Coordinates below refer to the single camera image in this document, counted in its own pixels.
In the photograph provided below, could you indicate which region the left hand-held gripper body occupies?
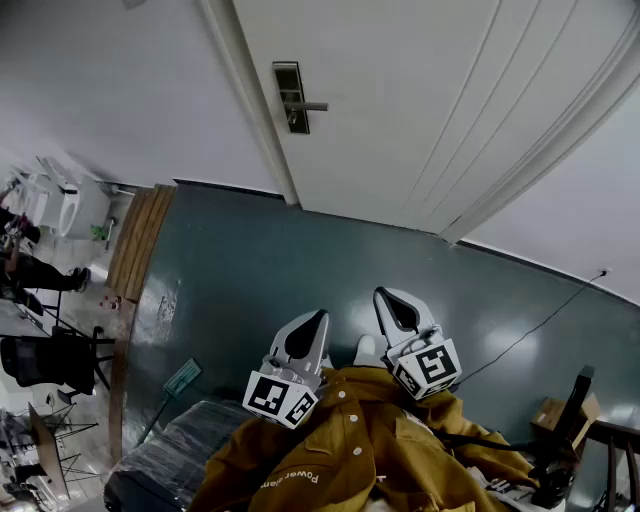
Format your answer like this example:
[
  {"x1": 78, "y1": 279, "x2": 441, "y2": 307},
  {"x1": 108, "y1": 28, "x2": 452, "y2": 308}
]
[{"x1": 242, "y1": 349, "x2": 334, "y2": 431}]

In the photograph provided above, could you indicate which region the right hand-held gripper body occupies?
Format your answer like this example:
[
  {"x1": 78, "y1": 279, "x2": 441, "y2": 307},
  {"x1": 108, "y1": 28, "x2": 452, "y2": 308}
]
[{"x1": 384, "y1": 323, "x2": 463, "y2": 402}]

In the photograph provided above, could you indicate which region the black shoulder bag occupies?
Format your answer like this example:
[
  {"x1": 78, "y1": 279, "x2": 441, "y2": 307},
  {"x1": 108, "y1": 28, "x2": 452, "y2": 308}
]
[{"x1": 429, "y1": 427, "x2": 582, "y2": 509}]

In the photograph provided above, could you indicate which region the white door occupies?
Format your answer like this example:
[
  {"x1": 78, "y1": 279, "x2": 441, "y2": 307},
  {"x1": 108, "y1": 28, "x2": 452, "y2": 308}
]
[{"x1": 232, "y1": 0, "x2": 640, "y2": 235}]

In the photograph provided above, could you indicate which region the person's white shoe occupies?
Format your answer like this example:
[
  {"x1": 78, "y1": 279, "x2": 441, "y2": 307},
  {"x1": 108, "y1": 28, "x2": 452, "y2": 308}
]
[{"x1": 353, "y1": 333, "x2": 379, "y2": 369}]

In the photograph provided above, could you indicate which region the green floor broom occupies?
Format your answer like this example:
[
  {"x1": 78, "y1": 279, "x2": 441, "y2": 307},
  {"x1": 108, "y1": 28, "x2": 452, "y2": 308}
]
[{"x1": 133, "y1": 357, "x2": 203, "y2": 449}]

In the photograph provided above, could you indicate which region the person's mustard jacket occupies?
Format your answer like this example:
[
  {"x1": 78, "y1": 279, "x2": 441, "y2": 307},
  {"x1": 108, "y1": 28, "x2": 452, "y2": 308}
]
[{"x1": 187, "y1": 364, "x2": 541, "y2": 512}]

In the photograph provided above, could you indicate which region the brown cardboard box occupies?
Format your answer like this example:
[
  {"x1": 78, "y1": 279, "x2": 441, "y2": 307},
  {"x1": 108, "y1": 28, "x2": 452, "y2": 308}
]
[{"x1": 530, "y1": 394, "x2": 602, "y2": 451}]

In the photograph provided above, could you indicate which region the plastic-wrapped black furniture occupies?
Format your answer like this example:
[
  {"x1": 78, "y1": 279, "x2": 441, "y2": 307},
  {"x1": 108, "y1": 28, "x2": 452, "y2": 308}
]
[{"x1": 102, "y1": 398, "x2": 261, "y2": 512}]

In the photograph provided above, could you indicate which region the wooden slatted ramp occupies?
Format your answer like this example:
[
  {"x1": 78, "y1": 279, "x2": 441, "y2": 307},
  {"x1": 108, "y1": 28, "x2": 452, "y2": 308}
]
[{"x1": 104, "y1": 183, "x2": 177, "y2": 304}]

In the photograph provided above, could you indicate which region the dark wooden railing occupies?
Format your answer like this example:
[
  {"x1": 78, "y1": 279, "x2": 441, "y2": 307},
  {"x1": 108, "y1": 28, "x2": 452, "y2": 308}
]
[{"x1": 583, "y1": 418, "x2": 640, "y2": 512}]

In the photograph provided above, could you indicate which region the small green brush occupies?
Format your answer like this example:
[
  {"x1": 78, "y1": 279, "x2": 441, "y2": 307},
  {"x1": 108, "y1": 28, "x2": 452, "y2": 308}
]
[{"x1": 89, "y1": 217, "x2": 119, "y2": 251}]

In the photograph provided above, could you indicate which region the black office chair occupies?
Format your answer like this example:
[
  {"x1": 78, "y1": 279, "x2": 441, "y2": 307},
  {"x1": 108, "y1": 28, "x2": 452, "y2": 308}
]
[{"x1": 0, "y1": 324, "x2": 117, "y2": 397}]

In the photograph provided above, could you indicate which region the wooden folding table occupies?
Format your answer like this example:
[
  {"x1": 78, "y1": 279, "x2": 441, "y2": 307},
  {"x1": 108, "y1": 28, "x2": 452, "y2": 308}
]
[{"x1": 27, "y1": 402, "x2": 99, "y2": 501}]

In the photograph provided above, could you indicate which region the white toilet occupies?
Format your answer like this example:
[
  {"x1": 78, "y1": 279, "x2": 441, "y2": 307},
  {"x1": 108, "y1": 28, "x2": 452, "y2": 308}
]
[{"x1": 37, "y1": 155, "x2": 112, "y2": 241}]

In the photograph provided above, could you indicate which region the dark metal lock plate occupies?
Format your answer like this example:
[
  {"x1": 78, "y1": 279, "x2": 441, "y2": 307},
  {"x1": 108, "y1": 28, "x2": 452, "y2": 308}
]
[{"x1": 272, "y1": 60, "x2": 311, "y2": 135}]

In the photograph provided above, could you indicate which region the white desk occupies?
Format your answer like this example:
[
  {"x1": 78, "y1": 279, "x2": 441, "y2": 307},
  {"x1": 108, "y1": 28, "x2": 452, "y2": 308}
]
[{"x1": 0, "y1": 294, "x2": 52, "y2": 342}]

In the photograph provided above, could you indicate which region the thin black floor cable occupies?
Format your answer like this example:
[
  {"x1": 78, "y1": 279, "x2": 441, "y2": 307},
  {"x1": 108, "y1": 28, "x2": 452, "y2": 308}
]
[{"x1": 452, "y1": 272, "x2": 609, "y2": 389}]

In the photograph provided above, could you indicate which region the black upright post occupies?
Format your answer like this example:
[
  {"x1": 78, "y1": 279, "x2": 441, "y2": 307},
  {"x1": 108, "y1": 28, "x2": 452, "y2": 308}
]
[{"x1": 548, "y1": 364, "x2": 596, "y2": 449}]

